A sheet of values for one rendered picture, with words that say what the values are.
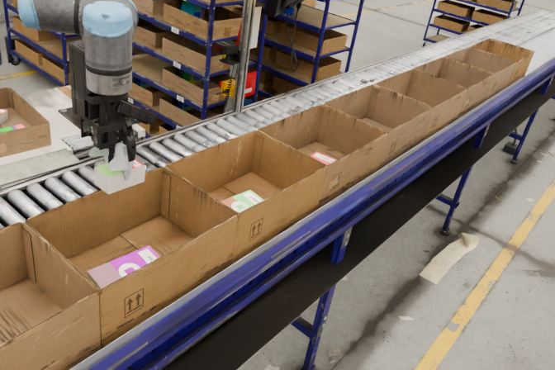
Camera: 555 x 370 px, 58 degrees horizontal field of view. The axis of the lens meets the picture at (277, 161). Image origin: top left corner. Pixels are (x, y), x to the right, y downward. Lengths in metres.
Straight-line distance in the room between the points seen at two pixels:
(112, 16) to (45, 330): 0.59
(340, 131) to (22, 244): 1.18
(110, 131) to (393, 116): 1.45
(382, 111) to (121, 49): 1.48
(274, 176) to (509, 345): 1.58
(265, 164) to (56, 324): 0.90
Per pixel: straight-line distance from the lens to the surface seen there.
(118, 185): 1.20
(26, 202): 1.84
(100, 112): 1.10
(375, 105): 2.31
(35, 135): 2.12
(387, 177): 1.85
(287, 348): 2.37
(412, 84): 2.65
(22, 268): 1.33
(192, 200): 1.38
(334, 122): 1.96
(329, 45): 3.68
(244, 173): 1.73
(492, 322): 2.88
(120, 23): 1.03
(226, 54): 2.37
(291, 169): 1.63
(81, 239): 1.38
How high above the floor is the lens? 1.79
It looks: 30 degrees down
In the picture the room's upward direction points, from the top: 9 degrees clockwise
